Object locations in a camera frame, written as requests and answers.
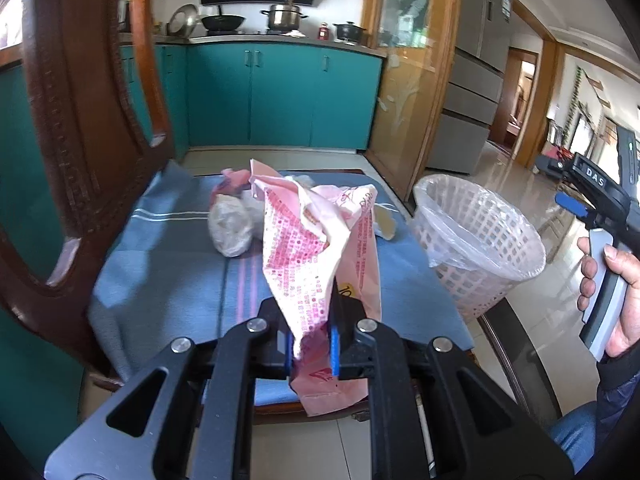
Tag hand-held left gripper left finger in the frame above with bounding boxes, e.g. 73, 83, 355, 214
44, 299, 297, 480

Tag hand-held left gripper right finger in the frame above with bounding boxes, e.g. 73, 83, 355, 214
327, 286, 576, 480

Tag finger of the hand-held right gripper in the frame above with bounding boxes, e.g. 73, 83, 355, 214
535, 155, 571, 176
554, 193, 590, 219

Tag pink printed plastic bag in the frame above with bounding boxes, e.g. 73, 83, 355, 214
248, 159, 384, 419

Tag white plastic lattice basket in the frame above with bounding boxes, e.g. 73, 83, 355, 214
412, 174, 547, 324

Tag clear plastic bin liner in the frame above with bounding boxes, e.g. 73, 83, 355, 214
412, 174, 547, 273

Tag person's right forearm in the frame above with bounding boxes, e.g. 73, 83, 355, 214
595, 342, 640, 461

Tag person's right hand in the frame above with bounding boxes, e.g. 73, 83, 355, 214
576, 236, 640, 362

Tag brown wooden door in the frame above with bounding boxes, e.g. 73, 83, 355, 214
487, 46, 544, 159

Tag green hanging garland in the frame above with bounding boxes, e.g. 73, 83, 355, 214
565, 65, 603, 136

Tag grey refrigerator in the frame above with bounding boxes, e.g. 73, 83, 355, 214
425, 0, 516, 177

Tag wooden framed glass door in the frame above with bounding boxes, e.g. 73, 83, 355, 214
360, 0, 464, 202

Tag crumpled white plastic bag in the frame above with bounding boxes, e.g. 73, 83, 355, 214
207, 192, 264, 259

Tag blue striped seat cushion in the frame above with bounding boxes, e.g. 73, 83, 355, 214
87, 160, 476, 407

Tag clear plastic wrapper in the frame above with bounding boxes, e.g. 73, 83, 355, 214
285, 172, 322, 197

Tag crumpled pink wrapper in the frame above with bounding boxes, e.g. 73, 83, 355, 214
212, 167, 252, 199

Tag person's leg in jeans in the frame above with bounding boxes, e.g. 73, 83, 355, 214
547, 400, 601, 476

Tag black lidded pot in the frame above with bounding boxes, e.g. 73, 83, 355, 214
332, 21, 367, 42

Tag teal kitchen cabinets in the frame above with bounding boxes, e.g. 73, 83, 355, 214
0, 42, 389, 241

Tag stainless steel pot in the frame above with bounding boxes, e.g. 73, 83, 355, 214
260, 0, 310, 31

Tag carved wooden chair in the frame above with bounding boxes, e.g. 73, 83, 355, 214
0, 0, 416, 427

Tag black wok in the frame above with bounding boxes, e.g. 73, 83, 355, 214
200, 6, 247, 31

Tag steel bowl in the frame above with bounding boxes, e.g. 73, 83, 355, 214
166, 4, 200, 37

